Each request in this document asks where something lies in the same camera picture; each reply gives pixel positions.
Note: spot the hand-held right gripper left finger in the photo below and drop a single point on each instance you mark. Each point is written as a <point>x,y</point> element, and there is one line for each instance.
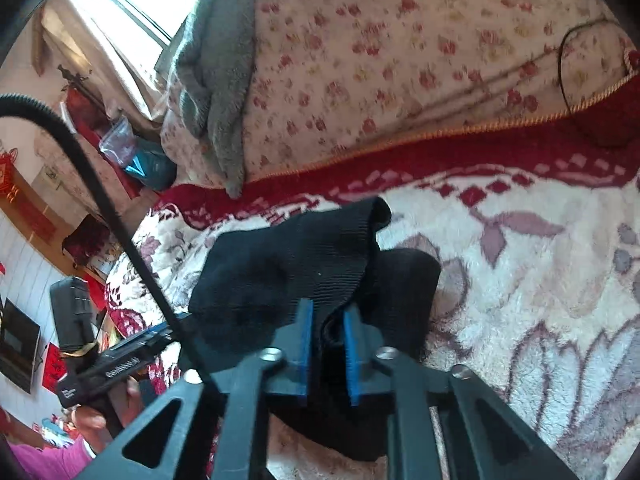
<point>304,360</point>

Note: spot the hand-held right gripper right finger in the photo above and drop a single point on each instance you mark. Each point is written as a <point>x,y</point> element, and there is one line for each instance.
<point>352,360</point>

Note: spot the black pants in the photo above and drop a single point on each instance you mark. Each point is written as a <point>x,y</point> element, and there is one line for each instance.
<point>260,270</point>

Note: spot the person's left forearm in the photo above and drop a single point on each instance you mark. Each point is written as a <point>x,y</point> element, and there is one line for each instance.
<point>45,462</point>

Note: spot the person's left hand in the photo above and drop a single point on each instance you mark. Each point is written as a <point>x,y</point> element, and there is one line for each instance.
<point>90,417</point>

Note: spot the black bag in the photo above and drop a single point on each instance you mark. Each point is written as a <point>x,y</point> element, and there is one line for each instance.
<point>72,310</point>

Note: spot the black flat screen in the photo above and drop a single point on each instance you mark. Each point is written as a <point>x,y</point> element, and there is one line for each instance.
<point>17,345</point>

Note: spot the red and white floral blanket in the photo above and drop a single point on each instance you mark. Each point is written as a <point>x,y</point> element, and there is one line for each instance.
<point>525,260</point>

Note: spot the teal bag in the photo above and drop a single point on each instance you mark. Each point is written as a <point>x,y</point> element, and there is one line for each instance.
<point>150,165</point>

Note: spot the clear plastic bag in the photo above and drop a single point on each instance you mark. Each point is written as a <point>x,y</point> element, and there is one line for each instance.
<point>117,140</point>

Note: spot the beige curtain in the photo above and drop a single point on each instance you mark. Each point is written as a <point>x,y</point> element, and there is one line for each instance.
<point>115,70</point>

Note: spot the grey fleece blanket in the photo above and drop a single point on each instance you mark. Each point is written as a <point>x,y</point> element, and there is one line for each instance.
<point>220,60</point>

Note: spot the pink floral quilt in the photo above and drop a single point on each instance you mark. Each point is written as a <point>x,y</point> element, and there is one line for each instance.
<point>400,35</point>

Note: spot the bright window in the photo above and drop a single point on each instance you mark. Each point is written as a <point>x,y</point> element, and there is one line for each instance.
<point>135,10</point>

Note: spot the red paper wall poster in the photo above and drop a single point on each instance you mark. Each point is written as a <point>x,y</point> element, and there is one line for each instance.
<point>54,367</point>

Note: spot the red knot wall decoration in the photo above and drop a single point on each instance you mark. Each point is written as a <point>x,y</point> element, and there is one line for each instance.
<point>9,175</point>

